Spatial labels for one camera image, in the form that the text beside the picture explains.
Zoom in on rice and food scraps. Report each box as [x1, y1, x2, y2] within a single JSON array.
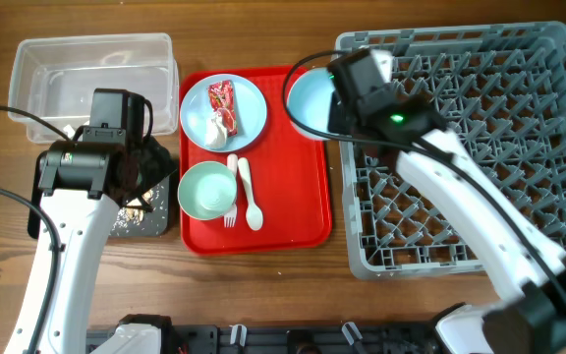
[[113, 189, 158, 230]]

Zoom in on light blue bowl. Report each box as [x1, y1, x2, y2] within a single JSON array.
[[287, 68, 335, 133]]

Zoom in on mint green bowl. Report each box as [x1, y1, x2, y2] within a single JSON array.
[[177, 161, 238, 221]]

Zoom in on pink plastic fork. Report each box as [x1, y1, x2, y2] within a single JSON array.
[[224, 153, 239, 228]]

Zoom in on cream plastic spoon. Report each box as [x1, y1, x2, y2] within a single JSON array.
[[238, 157, 263, 231]]

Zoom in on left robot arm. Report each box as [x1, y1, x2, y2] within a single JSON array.
[[6, 88, 176, 353]]

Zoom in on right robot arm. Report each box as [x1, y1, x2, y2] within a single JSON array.
[[327, 49, 566, 353]]

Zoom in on grey dishwasher rack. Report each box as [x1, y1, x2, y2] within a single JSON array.
[[335, 22, 566, 280]]

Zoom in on black plastic tray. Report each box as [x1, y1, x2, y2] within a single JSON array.
[[27, 146, 173, 239]]

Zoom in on crumpled white napkin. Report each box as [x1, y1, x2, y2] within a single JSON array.
[[204, 113, 228, 149]]

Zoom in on red serving tray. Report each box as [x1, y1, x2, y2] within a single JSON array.
[[179, 66, 332, 256]]

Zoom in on red snack wrapper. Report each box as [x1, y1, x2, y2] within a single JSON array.
[[207, 80, 238, 136]]

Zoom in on light blue plate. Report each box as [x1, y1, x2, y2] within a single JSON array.
[[180, 73, 268, 152]]

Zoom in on clear plastic storage bin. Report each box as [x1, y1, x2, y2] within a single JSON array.
[[8, 32, 179, 136]]

